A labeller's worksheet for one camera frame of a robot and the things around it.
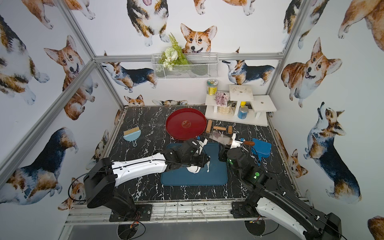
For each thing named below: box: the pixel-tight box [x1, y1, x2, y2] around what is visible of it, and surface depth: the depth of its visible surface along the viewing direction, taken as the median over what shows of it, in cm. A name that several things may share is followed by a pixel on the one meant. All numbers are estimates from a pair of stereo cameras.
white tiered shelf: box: [205, 84, 277, 127], surface depth 112 cm
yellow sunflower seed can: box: [207, 78, 219, 96], surface depth 106 cm
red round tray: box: [165, 108, 208, 140], surface depth 116 cm
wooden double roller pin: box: [205, 120, 233, 135], surface depth 108 cm
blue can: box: [237, 106, 249, 119], surface depth 111 cm
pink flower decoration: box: [214, 92, 228, 106], surface depth 99 cm
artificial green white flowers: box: [158, 32, 190, 71], surface depth 82 cm
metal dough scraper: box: [209, 130, 255, 149], surface depth 69 cm
